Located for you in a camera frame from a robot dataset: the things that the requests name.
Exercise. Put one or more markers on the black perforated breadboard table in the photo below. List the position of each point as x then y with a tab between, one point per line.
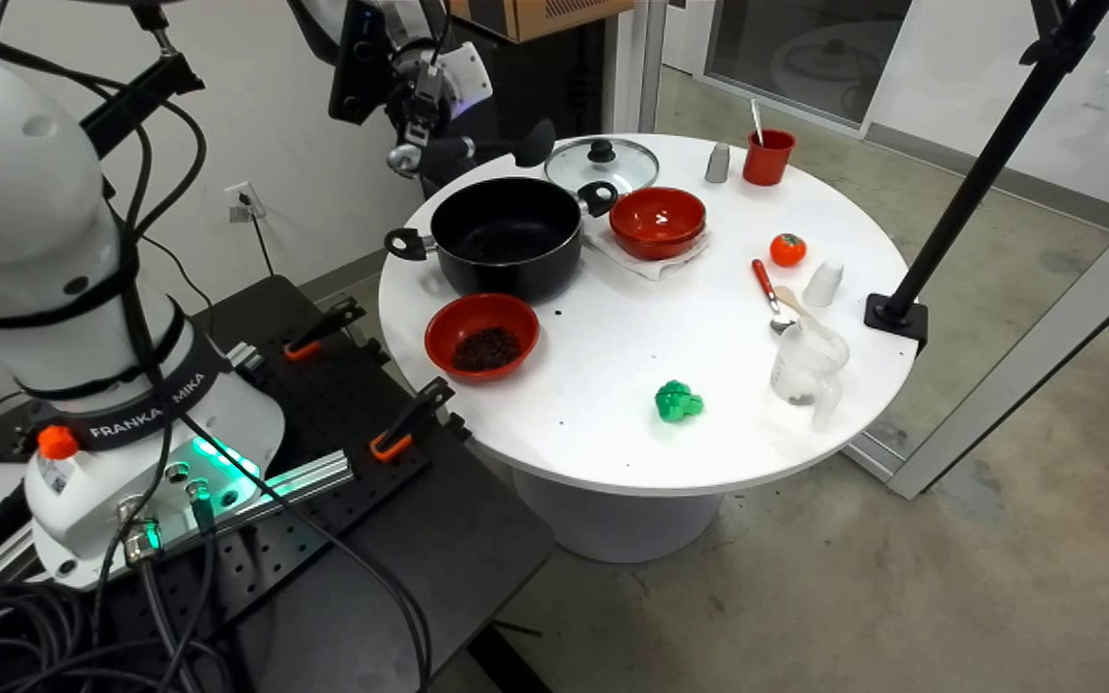
452	552

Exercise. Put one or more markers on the aluminium rail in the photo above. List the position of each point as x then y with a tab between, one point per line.
308	470

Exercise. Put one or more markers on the white shaker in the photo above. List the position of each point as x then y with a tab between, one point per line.
821	288

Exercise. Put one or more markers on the orange toy tomato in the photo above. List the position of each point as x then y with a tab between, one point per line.
785	253

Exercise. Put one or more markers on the white stick in cup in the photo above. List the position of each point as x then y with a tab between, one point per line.
757	117

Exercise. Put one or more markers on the glass pot lid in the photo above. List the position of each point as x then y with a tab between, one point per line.
631	159

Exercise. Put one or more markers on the white device with orange cap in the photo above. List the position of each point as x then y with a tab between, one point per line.
54	443

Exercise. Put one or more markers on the grey shaker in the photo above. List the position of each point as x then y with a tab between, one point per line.
716	162

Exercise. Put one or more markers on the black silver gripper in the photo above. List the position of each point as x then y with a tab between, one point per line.
444	81

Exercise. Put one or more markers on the red cup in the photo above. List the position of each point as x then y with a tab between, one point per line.
766	159

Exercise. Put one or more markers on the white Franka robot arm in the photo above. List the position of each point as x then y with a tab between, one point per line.
15	193

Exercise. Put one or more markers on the black cabinet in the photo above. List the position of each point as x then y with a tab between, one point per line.
568	89

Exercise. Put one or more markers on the red bowl with dark beans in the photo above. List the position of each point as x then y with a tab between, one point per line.
452	336

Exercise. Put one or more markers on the black orange clamp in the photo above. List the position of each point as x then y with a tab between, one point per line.
323	331
418	412

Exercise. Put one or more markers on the white table pedestal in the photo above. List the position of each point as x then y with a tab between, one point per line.
617	524

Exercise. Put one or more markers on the black tripod pole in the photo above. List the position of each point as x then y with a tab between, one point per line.
963	193

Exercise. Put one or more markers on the green toy vegetable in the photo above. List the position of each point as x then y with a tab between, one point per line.
676	403

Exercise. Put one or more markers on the glass partition metal frame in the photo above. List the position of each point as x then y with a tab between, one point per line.
1031	366

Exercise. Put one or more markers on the cardboard box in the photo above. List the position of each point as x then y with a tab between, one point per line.
554	17

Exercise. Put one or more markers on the empty red bowl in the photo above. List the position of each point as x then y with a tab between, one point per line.
657	226

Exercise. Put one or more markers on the white wall outlet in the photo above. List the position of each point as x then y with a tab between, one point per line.
239	197

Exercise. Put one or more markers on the black cooking pot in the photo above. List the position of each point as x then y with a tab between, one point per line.
500	274

